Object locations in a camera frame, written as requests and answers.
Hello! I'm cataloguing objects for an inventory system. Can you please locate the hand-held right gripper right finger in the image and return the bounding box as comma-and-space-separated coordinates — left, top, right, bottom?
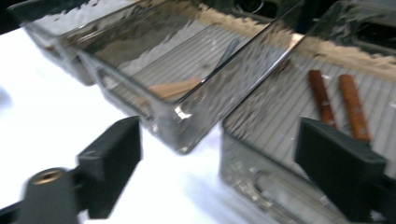
293, 117, 388, 203

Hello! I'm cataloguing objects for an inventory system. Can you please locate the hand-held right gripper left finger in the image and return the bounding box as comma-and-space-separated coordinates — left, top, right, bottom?
76, 116, 143, 218

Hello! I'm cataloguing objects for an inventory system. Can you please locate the wooden handled knife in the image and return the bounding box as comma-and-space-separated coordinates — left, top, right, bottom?
338, 73, 372, 144

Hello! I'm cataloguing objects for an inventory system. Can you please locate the wooden handled fork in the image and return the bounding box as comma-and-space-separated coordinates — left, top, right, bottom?
307, 69, 339, 129

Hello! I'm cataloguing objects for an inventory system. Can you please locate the clear grey plastic bin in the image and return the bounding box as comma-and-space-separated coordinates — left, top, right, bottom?
7, 0, 101, 88
59, 0, 307, 156
219, 0, 396, 224

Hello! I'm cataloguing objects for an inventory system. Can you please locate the white table cover sheet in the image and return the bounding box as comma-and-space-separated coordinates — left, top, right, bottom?
0, 27, 281, 224

